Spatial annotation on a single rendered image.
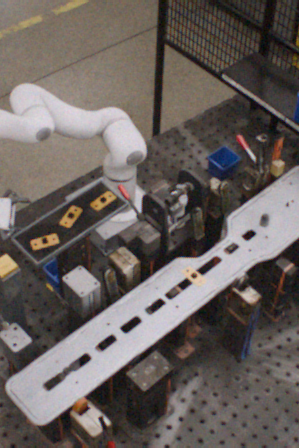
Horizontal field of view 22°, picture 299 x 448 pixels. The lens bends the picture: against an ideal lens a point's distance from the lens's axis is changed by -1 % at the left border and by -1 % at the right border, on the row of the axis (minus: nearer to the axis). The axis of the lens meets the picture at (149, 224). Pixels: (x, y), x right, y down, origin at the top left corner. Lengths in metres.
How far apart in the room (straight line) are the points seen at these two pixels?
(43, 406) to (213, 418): 0.62
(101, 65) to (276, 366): 2.66
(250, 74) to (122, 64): 1.76
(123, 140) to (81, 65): 2.28
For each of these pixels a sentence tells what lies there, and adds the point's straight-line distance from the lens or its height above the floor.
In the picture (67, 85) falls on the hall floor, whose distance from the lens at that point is 4.70.
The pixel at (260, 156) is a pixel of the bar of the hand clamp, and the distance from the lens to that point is 2.69.
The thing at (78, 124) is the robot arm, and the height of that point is 1.32.
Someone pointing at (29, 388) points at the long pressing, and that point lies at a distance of 2.30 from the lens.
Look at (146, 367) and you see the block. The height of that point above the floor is 1.03.
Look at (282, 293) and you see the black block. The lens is 2.67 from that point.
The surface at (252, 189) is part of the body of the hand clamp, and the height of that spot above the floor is 0.99.
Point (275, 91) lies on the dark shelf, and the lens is 3.14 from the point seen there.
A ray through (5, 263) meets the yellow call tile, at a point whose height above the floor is 1.16.
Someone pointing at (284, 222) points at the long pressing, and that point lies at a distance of 2.70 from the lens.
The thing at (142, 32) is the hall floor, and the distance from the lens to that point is 5.11.
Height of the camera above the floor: 3.04
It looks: 51 degrees down
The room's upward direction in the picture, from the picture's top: 3 degrees clockwise
